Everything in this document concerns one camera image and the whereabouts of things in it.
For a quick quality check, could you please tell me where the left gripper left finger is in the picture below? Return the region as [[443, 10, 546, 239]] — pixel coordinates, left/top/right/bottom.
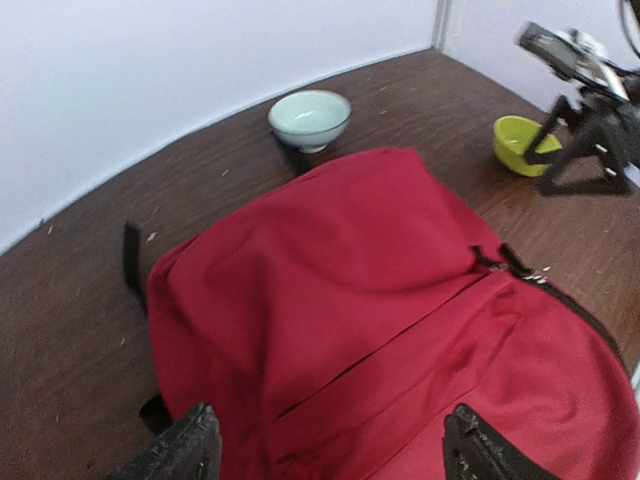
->
[[107, 403, 221, 480]]

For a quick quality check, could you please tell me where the right aluminium frame post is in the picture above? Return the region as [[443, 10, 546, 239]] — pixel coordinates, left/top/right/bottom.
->
[[432, 0, 454, 52]]

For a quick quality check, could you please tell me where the lime green bowl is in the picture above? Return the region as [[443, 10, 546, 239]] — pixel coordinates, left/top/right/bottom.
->
[[493, 115, 548, 178]]

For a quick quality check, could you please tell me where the light blue ceramic bowl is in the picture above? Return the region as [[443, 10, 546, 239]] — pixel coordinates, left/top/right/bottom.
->
[[267, 90, 352, 154]]

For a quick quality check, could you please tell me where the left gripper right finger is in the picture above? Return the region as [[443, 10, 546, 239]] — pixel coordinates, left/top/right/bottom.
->
[[443, 403, 550, 480]]

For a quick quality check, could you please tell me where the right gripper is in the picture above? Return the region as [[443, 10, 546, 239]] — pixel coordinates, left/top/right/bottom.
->
[[523, 89, 639, 196]]

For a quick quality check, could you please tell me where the red backpack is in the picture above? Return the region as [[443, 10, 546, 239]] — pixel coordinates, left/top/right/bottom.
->
[[123, 148, 639, 479]]

